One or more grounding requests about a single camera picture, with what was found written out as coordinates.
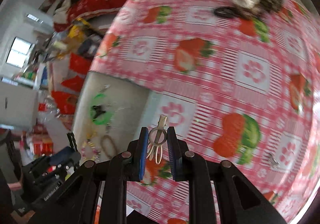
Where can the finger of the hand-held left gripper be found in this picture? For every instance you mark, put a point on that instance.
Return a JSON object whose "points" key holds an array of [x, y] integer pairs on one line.
{"points": [[71, 140], [62, 155]]}

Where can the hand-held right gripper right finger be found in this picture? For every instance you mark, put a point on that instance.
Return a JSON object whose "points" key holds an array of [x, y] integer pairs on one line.
{"points": [[172, 153]]}

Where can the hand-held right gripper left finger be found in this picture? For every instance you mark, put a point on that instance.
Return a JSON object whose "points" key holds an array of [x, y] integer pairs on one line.
{"points": [[143, 153]]}

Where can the metal duckbill hair clip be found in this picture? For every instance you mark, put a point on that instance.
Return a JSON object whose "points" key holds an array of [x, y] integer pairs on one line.
{"points": [[157, 136]]}

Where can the silver rhinestone hair clip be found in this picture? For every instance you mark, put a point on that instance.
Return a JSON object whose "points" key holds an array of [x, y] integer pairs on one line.
{"points": [[105, 88]]}

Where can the strawberry print tablecloth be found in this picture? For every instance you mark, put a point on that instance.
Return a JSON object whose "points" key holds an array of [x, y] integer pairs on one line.
{"points": [[225, 83]]}

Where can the small silver hair clip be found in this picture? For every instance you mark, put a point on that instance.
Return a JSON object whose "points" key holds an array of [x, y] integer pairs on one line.
{"points": [[273, 161]]}

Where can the window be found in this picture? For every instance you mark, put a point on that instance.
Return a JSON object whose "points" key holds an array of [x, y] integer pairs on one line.
{"points": [[18, 51]]}

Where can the yellow packet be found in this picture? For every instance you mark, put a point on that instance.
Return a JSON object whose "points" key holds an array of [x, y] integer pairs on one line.
{"points": [[75, 31]]}

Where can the leopard print hair bow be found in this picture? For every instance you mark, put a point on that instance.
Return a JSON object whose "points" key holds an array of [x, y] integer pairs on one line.
{"points": [[271, 3]]}

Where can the framed wall picture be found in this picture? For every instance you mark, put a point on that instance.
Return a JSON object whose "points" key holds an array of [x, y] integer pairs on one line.
{"points": [[51, 1]]}

